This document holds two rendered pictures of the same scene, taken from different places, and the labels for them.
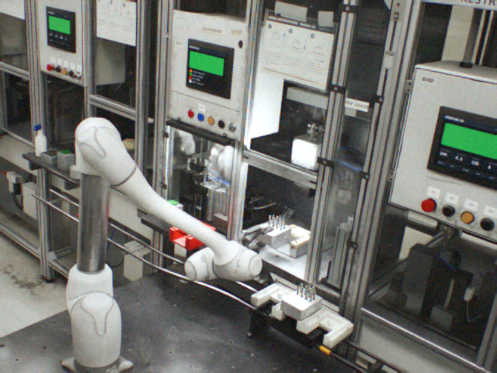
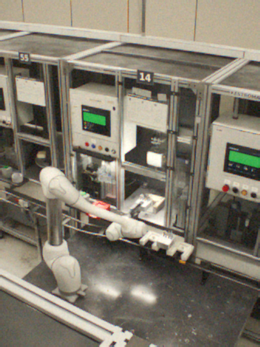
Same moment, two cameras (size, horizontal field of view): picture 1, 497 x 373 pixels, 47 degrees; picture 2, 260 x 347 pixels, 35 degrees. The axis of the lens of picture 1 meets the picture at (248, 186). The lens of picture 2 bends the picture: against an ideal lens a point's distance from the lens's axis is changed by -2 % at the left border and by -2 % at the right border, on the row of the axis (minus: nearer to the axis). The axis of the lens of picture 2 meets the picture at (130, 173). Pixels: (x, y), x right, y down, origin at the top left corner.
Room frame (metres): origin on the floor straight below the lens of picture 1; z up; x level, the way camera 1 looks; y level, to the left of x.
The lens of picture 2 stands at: (-0.48, 0.37, 2.75)
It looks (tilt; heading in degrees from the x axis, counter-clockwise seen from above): 29 degrees down; 352
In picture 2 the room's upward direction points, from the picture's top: straight up
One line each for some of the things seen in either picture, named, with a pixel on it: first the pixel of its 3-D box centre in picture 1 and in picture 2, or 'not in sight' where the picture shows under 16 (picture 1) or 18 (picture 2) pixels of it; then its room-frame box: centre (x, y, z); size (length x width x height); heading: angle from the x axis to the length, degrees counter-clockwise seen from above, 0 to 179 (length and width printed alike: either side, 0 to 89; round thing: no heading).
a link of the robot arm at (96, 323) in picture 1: (96, 325); (67, 271); (1.64, 0.47, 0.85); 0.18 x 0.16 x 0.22; 24
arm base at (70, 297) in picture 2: (100, 363); (72, 288); (1.62, 0.45, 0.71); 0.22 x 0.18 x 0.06; 51
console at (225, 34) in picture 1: (224, 72); (102, 118); (2.44, 0.15, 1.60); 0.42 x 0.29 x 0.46; 51
